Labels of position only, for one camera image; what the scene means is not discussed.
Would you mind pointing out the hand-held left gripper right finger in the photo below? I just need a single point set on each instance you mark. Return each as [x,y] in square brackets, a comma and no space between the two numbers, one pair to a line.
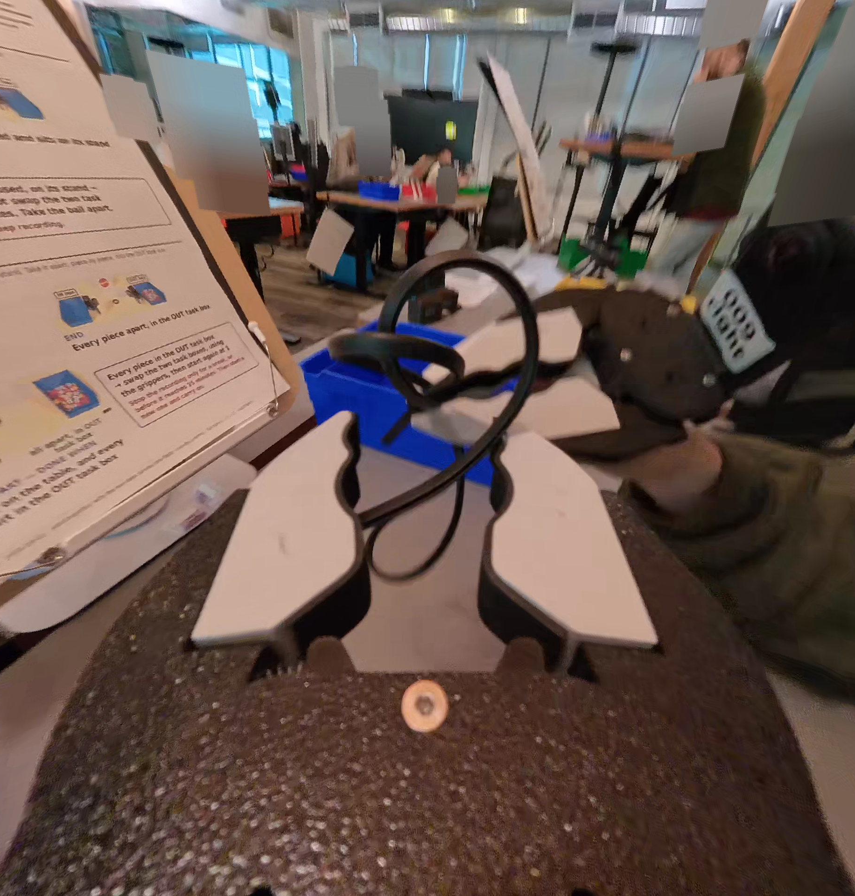
[567,560]

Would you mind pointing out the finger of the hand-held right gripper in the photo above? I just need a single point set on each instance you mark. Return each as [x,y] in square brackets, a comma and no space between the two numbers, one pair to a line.
[497,346]
[567,413]

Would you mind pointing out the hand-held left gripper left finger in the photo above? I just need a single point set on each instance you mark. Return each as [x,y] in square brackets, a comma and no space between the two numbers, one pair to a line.
[280,553]

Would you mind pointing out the blue plastic bin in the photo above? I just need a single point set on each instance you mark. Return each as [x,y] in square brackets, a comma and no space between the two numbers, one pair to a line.
[343,399]

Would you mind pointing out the person's right hand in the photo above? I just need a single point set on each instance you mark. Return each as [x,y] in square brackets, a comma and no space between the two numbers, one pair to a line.
[672,465]

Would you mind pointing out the green plastic bin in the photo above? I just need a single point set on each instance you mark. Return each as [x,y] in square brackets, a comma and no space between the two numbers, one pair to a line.
[574,255]

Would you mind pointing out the white card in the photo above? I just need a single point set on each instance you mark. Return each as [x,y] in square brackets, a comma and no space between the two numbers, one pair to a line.
[329,238]
[447,238]

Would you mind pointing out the blue box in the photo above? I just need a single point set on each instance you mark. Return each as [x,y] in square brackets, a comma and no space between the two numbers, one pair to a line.
[343,273]

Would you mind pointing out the wooden-top table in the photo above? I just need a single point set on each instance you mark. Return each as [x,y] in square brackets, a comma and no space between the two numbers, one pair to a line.
[399,204]

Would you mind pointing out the small red bin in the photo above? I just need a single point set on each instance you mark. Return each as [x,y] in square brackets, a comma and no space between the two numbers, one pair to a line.
[419,192]

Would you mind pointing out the small blue bin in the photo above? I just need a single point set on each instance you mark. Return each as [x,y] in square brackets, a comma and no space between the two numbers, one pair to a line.
[380,190]

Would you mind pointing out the white stand base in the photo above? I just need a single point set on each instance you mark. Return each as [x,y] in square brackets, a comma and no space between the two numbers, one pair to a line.
[84,588]

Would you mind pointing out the wooden standing desk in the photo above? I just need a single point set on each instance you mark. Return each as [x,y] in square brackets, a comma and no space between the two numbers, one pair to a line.
[609,147]

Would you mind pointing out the white tilted board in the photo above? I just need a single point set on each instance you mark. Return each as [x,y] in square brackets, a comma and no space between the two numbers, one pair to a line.
[518,140]

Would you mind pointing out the black monitor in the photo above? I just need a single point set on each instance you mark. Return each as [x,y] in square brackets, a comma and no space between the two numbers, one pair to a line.
[413,133]

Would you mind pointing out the black lamp stand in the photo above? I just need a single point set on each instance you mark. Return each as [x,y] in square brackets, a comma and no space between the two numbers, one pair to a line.
[613,105]

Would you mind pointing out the printed instruction sheet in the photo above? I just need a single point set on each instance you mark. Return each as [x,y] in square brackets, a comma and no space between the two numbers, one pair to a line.
[119,280]

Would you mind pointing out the wooden post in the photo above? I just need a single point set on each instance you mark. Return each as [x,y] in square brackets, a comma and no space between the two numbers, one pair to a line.
[798,70]

